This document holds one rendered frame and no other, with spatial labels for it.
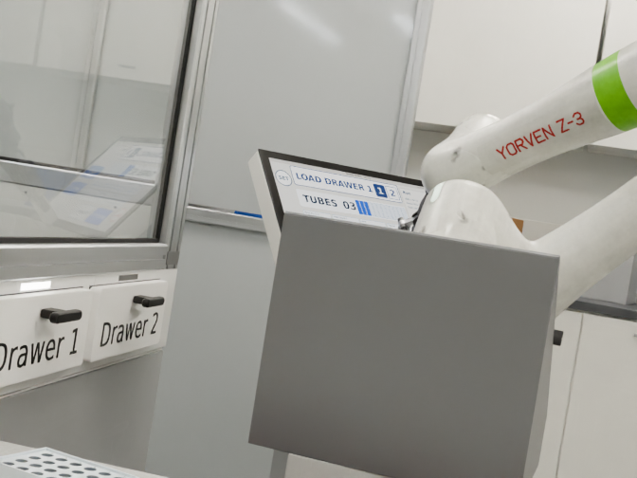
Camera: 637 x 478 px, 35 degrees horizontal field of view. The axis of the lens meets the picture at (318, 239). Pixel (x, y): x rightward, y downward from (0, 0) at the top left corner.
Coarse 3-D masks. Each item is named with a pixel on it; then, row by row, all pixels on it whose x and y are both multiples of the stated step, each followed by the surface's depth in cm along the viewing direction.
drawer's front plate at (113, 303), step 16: (96, 288) 147; (112, 288) 150; (128, 288) 157; (144, 288) 164; (160, 288) 171; (96, 304) 146; (112, 304) 151; (128, 304) 158; (96, 320) 146; (112, 320) 152; (128, 320) 159; (144, 320) 166; (160, 320) 174; (96, 336) 147; (128, 336) 160; (144, 336) 167; (96, 352) 148; (112, 352) 154
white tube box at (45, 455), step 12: (0, 456) 100; (12, 456) 102; (24, 456) 102; (36, 456) 103; (48, 456) 105; (60, 456) 104; (72, 456) 104; (0, 468) 98; (12, 468) 97; (24, 468) 99; (36, 468) 99; (48, 468) 100; (60, 468) 102; (72, 468) 101; (84, 468) 102; (96, 468) 102; (108, 468) 102
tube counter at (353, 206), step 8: (344, 200) 216; (352, 200) 217; (360, 200) 219; (344, 208) 214; (352, 208) 216; (360, 208) 217; (368, 208) 219; (376, 208) 220; (384, 208) 222; (392, 208) 224; (400, 208) 225; (376, 216) 219; (384, 216) 220; (392, 216) 222; (400, 216) 224
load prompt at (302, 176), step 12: (300, 168) 214; (300, 180) 211; (312, 180) 213; (324, 180) 216; (336, 180) 218; (348, 180) 220; (360, 180) 223; (372, 180) 225; (348, 192) 218; (360, 192) 220; (372, 192) 223; (384, 192) 225; (396, 192) 228
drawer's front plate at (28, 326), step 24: (72, 288) 140; (0, 312) 118; (24, 312) 124; (0, 336) 119; (24, 336) 125; (48, 336) 132; (72, 336) 139; (0, 360) 120; (48, 360) 133; (72, 360) 140; (0, 384) 121
